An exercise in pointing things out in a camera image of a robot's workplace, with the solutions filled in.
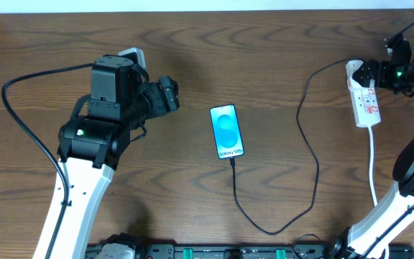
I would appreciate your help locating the white power strip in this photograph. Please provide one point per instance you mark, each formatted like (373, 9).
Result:
(364, 100)

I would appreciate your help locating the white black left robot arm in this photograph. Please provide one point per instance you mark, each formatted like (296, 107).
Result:
(121, 100)

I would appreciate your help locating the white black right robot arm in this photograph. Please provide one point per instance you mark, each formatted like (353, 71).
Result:
(370, 237)

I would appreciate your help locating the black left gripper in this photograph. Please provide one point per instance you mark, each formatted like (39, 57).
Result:
(169, 93)

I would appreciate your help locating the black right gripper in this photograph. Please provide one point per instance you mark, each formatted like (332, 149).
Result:
(369, 73)

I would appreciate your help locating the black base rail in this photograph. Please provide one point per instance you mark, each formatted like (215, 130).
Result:
(126, 246)

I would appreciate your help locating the blue Galaxy smartphone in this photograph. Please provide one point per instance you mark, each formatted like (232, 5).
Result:
(226, 131)

